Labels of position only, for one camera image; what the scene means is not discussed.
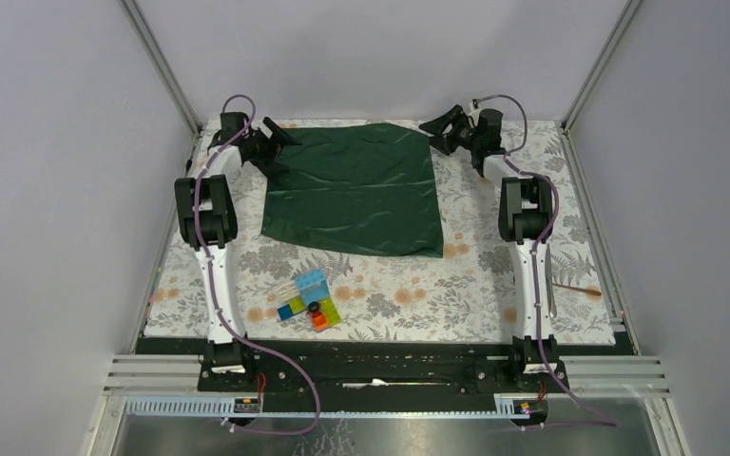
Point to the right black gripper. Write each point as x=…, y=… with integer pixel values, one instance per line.
x=436, y=126

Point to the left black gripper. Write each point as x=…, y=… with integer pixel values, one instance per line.
x=272, y=146

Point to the dark green cloth napkin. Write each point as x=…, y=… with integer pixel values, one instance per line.
x=366, y=190

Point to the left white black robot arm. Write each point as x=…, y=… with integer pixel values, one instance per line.
x=208, y=223

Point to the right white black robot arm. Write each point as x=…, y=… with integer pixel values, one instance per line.
x=527, y=211

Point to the colourful toy brick assembly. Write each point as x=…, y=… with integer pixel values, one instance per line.
x=309, y=295

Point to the silver table knife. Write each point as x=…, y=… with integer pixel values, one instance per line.
x=551, y=303

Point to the copper spoon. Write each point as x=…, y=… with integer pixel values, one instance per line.
x=586, y=291

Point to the left aluminium frame post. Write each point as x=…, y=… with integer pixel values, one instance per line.
x=148, y=40

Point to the aluminium frame post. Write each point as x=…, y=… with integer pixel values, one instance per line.
x=148, y=40
x=615, y=37

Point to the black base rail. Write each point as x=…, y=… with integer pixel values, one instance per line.
x=369, y=377

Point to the right aluminium frame post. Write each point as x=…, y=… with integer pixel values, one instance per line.
x=615, y=37

